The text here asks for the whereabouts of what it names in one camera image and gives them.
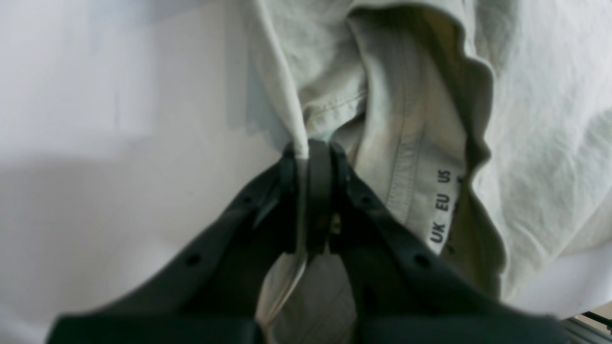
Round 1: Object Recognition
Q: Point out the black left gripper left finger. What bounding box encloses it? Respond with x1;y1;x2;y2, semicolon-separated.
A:
47;144;297;344

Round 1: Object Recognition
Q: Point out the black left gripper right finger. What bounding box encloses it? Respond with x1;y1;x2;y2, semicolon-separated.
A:
306;140;570;344

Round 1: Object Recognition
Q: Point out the beige t-shirt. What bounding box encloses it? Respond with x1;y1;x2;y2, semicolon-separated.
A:
225;0;612;344

